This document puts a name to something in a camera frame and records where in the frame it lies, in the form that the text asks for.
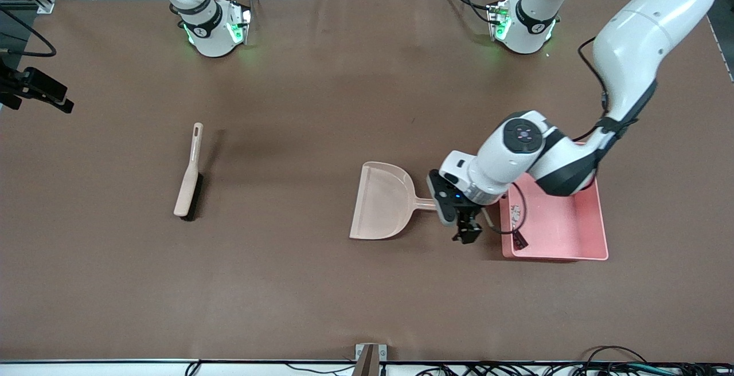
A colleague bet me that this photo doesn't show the beige plastic dustpan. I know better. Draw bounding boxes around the beige plastic dustpan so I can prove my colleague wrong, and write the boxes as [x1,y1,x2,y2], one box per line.
[349,161,440,241]

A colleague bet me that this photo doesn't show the beige brush with black bristles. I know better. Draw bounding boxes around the beige brush with black bristles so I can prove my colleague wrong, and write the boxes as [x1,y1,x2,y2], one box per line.
[174,122,205,221]

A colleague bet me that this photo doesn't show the pink plastic bin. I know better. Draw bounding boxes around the pink plastic bin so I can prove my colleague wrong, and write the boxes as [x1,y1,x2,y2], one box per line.
[498,141,610,262]

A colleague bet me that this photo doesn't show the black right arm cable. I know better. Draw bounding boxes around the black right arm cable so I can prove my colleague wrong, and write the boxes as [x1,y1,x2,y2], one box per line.
[0,6,57,59]

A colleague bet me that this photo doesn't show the black cable tangle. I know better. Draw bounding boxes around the black cable tangle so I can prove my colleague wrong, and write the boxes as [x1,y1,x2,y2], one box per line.
[413,363,734,376]

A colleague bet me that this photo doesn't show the metal table edge bracket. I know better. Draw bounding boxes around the metal table edge bracket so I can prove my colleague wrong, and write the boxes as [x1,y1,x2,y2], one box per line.
[353,343,388,376]

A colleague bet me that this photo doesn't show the black looped cable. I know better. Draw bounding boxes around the black looped cable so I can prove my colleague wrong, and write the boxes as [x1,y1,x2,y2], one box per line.
[580,346,651,366]

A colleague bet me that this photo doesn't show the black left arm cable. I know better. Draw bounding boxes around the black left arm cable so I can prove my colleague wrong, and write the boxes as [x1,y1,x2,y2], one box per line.
[485,36,610,236]

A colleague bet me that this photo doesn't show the thin black cable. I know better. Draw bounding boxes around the thin black cable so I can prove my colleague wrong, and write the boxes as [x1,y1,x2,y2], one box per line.
[270,363,356,375]

